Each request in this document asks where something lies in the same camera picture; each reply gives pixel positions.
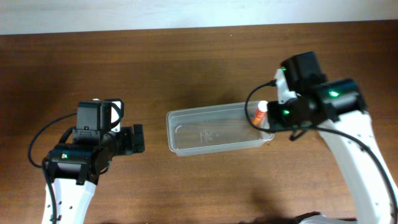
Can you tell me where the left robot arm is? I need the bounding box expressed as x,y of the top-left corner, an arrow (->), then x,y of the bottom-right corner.
42,98 -> 145,223

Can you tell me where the orange bottle white cap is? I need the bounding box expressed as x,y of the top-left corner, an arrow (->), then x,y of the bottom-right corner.
252,101 -> 268,126

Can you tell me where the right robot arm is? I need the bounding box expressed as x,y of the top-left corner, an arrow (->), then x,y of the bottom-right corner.
268,52 -> 397,223

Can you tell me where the black right camera cable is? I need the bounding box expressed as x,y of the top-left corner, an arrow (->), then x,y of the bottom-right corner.
244,79 -> 398,212

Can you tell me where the clear plastic container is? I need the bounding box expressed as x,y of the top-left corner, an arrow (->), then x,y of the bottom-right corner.
166,102 -> 274,156

